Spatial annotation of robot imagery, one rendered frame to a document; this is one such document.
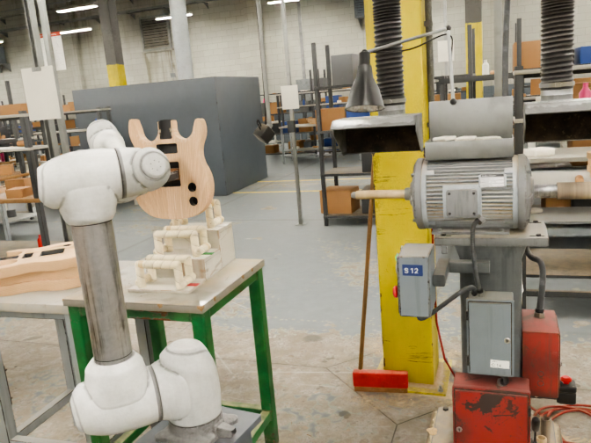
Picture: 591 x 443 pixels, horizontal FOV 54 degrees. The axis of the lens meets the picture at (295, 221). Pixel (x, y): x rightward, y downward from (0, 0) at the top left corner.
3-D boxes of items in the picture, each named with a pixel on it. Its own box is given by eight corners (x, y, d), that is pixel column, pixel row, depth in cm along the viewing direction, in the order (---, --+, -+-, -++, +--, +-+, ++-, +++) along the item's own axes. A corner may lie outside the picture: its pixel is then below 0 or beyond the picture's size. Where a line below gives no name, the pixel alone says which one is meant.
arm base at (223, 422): (216, 457, 156) (214, 439, 154) (152, 440, 166) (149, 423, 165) (251, 421, 171) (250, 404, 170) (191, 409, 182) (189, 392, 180)
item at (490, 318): (514, 365, 200) (513, 210, 188) (514, 379, 190) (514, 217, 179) (468, 361, 205) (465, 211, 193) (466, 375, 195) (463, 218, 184)
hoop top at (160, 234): (200, 236, 236) (199, 228, 235) (196, 238, 233) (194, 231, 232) (156, 236, 242) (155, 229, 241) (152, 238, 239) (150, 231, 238)
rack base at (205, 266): (222, 268, 248) (220, 248, 246) (207, 280, 233) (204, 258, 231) (165, 268, 256) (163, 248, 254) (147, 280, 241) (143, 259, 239)
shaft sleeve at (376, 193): (404, 195, 207) (405, 199, 210) (404, 187, 208) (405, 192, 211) (354, 196, 213) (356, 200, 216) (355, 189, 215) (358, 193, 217)
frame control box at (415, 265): (481, 312, 196) (479, 238, 190) (478, 338, 176) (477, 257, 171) (408, 309, 204) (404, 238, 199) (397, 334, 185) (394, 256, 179)
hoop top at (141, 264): (183, 267, 222) (182, 259, 222) (179, 270, 219) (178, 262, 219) (138, 266, 228) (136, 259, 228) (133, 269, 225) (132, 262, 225)
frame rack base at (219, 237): (236, 258, 262) (231, 221, 258) (222, 269, 248) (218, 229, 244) (181, 258, 270) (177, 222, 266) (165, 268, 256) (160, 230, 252)
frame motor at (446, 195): (531, 221, 209) (532, 148, 203) (535, 240, 184) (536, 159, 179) (417, 221, 223) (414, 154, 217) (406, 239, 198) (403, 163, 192)
